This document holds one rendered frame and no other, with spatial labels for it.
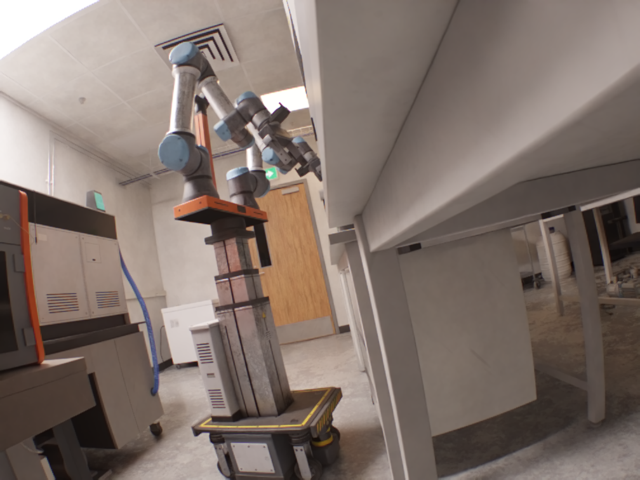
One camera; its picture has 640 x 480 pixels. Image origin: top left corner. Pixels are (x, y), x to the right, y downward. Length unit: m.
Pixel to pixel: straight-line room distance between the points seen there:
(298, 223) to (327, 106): 4.67
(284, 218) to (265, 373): 3.63
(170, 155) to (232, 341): 0.76
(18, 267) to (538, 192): 1.08
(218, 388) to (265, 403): 0.20
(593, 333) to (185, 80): 1.73
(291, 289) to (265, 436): 3.59
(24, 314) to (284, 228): 4.25
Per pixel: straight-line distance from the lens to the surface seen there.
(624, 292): 3.16
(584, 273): 1.30
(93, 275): 2.11
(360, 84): 0.17
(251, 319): 1.40
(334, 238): 0.95
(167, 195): 5.46
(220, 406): 1.52
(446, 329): 1.14
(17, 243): 0.94
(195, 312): 4.43
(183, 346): 4.56
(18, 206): 0.96
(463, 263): 1.15
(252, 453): 1.45
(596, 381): 1.41
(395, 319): 0.54
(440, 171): 0.18
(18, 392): 0.77
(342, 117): 0.19
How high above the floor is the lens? 0.79
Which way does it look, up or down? 6 degrees up
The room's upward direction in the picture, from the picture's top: 12 degrees counter-clockwise
